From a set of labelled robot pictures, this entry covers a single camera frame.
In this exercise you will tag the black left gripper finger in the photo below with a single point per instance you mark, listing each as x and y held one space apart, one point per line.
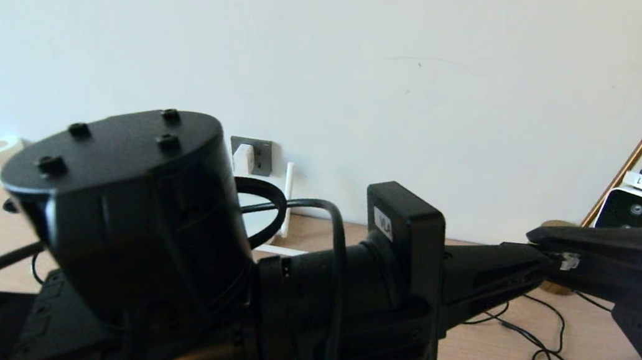
466 307
491 263

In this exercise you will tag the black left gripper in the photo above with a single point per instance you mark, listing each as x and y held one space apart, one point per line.
134 210

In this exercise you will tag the white power adapter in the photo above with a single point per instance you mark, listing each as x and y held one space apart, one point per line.
243 158

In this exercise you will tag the white router with antennas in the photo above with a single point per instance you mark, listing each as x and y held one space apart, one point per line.
286 200

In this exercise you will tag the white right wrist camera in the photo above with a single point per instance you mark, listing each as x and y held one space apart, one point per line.
631 208

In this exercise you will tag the grey wall socket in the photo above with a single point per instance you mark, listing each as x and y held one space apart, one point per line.
264 159

